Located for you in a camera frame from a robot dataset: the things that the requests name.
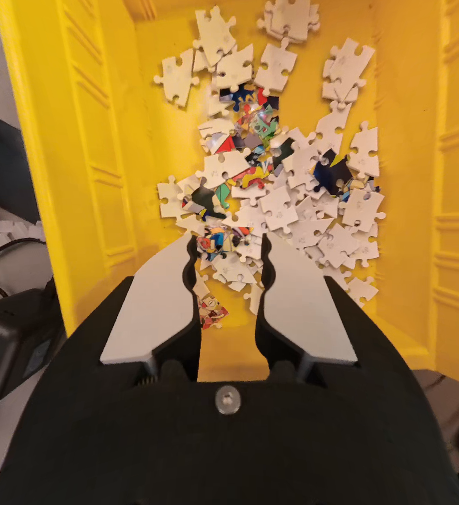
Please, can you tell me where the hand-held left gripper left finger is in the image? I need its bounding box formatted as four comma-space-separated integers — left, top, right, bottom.
100, 233, 203, 382

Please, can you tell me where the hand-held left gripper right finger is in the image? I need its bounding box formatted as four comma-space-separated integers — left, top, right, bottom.
255, 232, 358, 382

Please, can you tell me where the pile of puzzle pieces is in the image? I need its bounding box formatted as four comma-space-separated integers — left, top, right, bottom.
153, 0, 386, 330

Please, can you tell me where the yellow plastic bin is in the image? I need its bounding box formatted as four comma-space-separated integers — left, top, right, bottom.
0, 0, 459, 391

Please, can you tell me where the black power adapter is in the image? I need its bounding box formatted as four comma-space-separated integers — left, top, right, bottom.
0, 290, 66, 405

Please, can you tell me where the torn white paper strip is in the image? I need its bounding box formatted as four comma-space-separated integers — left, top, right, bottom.
0, 220, 47, 248

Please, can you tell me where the black flat device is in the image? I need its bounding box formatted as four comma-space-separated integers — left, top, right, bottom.
0, 110, 41, 223

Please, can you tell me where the black cable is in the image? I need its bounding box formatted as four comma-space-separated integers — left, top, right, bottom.
0, 237, 49, 266

